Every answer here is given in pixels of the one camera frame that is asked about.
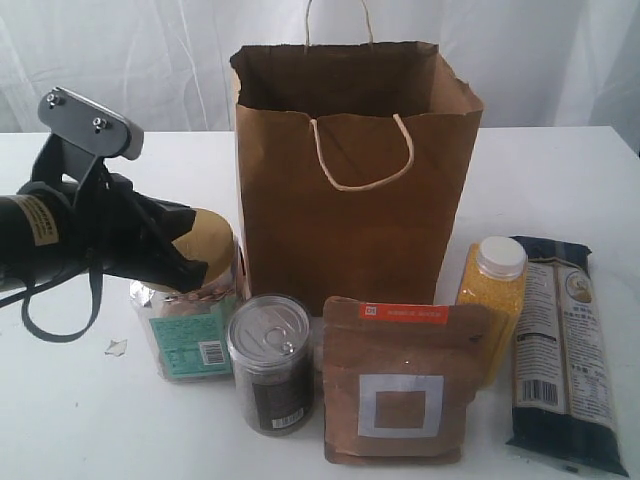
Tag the clear nut jar gold lid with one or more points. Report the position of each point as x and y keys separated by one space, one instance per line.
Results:
x=186 y=332

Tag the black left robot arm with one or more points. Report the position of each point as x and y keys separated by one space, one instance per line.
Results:
x=51 y=233

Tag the clear can dark grains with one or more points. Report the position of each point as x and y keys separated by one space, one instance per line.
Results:
x=270 y=346

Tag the brown paper shopping bag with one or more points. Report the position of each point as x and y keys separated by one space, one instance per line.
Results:
x=352 y=160

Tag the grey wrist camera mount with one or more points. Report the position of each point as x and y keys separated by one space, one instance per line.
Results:
x=83 y=134

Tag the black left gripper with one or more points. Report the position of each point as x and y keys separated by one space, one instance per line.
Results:
x=117 y=231

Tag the small torn label scrap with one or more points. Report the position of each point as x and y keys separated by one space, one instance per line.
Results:
x=116 y=348

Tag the yellow millet plastic bottle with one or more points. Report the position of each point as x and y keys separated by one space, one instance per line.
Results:
x=494 y=276

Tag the brown kraft stand-up pouch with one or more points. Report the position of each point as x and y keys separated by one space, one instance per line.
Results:
x=398 y=379

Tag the white backdrop curtain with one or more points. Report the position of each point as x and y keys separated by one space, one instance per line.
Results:
x=165 y=64

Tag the dark blue noodle packet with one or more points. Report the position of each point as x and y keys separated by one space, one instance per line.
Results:
x=562 y=399

